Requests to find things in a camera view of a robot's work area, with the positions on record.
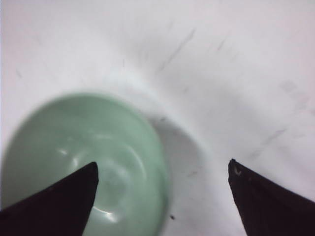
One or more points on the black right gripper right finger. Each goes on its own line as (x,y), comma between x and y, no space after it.
(266,208)

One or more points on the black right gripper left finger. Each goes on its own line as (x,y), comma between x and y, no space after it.
(62,209)

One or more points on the green bowl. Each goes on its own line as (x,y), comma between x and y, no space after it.
(70,132)

